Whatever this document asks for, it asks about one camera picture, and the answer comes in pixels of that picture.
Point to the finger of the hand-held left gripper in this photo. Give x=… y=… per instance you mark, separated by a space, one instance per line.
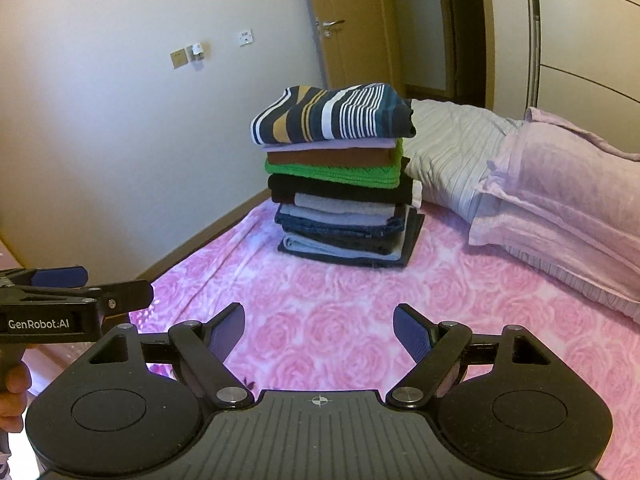
x=60 y=276
x=125 y=296

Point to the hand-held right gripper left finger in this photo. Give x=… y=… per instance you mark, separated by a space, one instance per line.
x=225 y=332

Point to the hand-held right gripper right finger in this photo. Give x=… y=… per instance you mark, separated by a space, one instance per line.
x=412 y=332

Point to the striped shirt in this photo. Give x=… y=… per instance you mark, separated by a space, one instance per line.
x=330 y=115

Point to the person's left hand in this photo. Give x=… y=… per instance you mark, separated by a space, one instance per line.
x=12 y=405

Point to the pink rose bed sheet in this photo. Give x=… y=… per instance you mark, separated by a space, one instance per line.
x=350 y=300

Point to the stack of folded clothes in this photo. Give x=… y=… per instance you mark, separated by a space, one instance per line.
x=412 y=240

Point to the charcoal folded garment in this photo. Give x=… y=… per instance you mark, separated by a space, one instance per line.
x=350 y=244

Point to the light blue folded garment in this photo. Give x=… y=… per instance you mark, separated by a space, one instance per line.
x=310 y=248

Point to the blue folded jeans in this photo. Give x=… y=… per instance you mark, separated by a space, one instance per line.
x=340 y=230

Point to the light grey folded garment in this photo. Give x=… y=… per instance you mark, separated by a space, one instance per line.
x=330 y=216

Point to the taupe grey folded garment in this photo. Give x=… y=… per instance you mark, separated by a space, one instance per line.
x=345 y=201

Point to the black folded garment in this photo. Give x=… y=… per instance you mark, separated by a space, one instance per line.
x=340 y=189

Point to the green knit folded sweater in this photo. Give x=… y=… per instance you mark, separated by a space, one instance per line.
x=330 y=175

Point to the grey striped duvet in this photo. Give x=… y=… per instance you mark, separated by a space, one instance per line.
x=450 y=150

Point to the brown folded garment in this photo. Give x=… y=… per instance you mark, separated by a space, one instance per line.
x=330 y=158

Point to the pink ruffled pillow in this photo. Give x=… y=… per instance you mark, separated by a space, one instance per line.
x=560 y=195

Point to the lavender folded garment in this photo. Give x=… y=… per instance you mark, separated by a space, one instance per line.
x=325 y=145

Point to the white plug adapter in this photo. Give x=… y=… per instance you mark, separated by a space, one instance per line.
x=196 y=51

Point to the wooden door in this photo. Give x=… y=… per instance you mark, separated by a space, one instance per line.
x=350 y=25

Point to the white wardrobe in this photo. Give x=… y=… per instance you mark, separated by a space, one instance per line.
x=585 y=50

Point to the gold wall socket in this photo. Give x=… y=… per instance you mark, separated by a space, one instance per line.
x=178 y=58

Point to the white wall switch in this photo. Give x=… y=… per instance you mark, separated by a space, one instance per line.
x=245 y=37

